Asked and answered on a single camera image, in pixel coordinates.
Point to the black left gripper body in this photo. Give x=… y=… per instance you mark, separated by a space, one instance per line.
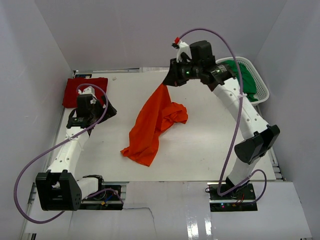
x=97 y=110

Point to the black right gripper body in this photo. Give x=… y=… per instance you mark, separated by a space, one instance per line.
x=188 y=71

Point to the orange t shirt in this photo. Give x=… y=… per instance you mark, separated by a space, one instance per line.
x=158 y=114

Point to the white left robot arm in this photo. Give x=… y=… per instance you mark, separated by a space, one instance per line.
x=57 y=188

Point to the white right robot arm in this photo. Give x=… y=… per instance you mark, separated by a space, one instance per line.
x=258 y=135

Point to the blue label sticker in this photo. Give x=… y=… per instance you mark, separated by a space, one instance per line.
x=83 y=75

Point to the green t shirt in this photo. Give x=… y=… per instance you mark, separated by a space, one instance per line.
x=249 y=85

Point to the white plastic laundry basket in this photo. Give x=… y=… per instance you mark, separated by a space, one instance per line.
x=257 y=82

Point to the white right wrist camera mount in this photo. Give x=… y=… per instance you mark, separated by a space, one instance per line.
x=183 y=52

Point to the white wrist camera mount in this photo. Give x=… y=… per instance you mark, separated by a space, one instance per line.
x=87 y=91
x=183 y=52

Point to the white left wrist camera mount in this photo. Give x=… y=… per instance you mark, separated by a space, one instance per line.
x=87 y=91

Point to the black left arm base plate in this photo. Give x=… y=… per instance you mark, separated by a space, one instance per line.
x=107 y=200

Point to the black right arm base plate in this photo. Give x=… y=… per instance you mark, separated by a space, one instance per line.
x=236 y=201

